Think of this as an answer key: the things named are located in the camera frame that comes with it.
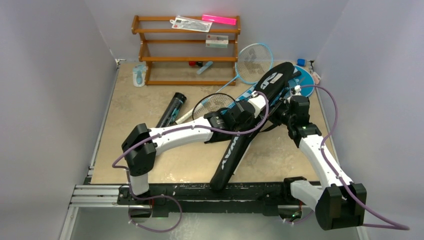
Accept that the black Crossway racket bag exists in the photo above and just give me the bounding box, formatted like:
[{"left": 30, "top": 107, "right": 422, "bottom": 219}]
[{"left": 209, "top": 61, "right": 294, "bottom": 192}]

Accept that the black shuttlecock tube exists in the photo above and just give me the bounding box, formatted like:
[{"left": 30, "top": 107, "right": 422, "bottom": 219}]
[{"left": 156, "top": 92, "right": 187, "bottom": 128}]

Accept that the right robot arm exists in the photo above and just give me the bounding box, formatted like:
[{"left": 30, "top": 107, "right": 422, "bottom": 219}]
[{"left": 270, "top": 95, "right": 367, "bottom": 231}]

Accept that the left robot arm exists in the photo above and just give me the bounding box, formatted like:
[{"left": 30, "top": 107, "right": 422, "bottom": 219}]
[{"left": 122, "top": 98, "right": 268, "bottom": 205}]

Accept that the light blue badminton racket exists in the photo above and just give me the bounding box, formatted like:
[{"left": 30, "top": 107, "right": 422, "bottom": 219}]
[{"left": 216, "top": 43, "right": 274, "bottom": 93}]

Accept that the blue racket bag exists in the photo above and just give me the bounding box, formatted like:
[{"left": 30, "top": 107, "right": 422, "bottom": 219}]
[{"left": 228, "top": 64, "right": 315, "bottom": 108}]

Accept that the small pink white object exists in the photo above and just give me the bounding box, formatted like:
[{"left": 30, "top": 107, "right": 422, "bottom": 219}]
[{"left": 311, "top": 71, "right": 321, "bottom": 85}]

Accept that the small blue cube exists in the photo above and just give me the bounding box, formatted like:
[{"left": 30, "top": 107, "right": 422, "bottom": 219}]
[{"left": 296, "top": 58, "right": 306, "bottom": 67}]

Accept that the light blue strip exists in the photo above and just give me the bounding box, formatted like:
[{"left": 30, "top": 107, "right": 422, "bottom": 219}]
[{"left": 196, "top": 61, "right": 214, "bottom": 75}]

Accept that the red black small object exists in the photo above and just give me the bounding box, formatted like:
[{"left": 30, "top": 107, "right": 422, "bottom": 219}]
[{"left": 188, "top": 61, "right": 204, "bottom": 67}]

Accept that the white green box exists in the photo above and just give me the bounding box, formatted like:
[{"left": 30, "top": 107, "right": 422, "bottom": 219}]
[{"left": 205, "top": 34, "right": 229, "bottom": 48}]

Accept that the pink bar on shelf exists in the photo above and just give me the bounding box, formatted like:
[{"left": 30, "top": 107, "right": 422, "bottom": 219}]
[{"left": 201, "top": 14, "right": 237, "bottom": 26}]

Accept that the light blue packaged item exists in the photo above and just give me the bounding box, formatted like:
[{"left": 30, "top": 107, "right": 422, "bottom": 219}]
[{"left": 132, "top": 63, "right": 147, "bottom": 88}]

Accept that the white blister package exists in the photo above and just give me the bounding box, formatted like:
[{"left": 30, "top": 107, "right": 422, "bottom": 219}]
[{"left": 169, "top": 16, "right": 213, "bottom": 33}]

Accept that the wooden shelf rack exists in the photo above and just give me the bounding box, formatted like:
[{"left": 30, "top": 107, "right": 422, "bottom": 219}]
[{"left": 131, "top": 15, "right": 242, "bottom": 86}]

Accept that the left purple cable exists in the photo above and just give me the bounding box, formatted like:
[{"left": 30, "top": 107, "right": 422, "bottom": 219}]
[{"left": 111, "top": 91, "right": 271, "bottom": 233}]

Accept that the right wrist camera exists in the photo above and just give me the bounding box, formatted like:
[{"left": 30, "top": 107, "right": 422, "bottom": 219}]
[{"left": 287, "top": 85, "right": 302, "bottom": 101}]

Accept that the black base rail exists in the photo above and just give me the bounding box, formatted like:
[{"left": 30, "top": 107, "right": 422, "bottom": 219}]
[{"left": 69, "top": 178, "right": 361, "bottom": 220}]

